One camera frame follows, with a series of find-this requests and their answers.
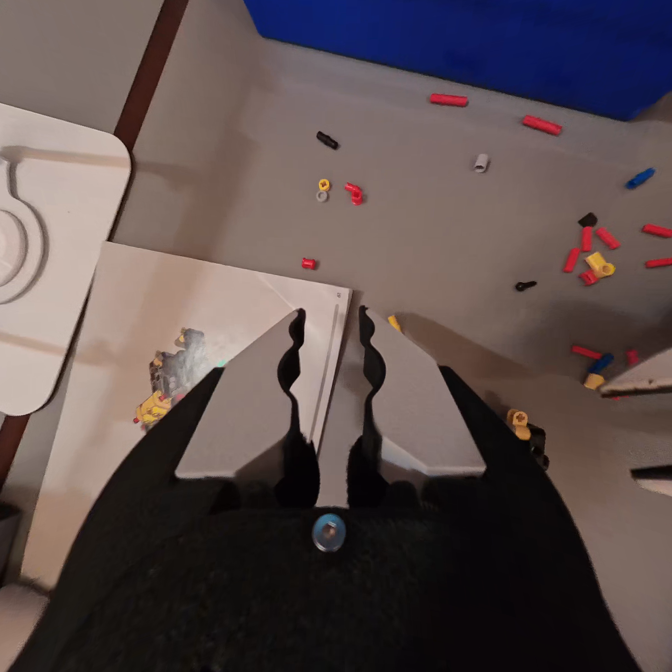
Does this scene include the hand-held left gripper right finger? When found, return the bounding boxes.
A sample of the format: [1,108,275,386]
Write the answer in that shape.
[349,306,487,508]

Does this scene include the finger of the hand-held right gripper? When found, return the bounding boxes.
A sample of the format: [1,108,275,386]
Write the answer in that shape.
[598,352,672,398]
[630,464,672,497]

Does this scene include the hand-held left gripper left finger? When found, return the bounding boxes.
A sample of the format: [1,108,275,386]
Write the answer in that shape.
[175,308,321,508]

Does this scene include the black yellow lego car chassis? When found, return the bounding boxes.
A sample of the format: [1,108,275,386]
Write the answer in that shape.
[506,408,550,470]

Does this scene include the open lego instruction booklet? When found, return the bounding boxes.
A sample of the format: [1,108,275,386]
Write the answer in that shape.
[21,241,354,591]

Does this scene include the scattered loose lego pieces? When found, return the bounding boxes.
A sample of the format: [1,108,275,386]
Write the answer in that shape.
[315,92,672,392]

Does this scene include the white rounded pad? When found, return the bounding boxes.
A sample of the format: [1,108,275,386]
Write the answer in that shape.
[0,102,132,417]

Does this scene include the blue plastic bin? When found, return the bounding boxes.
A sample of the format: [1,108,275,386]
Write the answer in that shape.
[243,0,672,123]

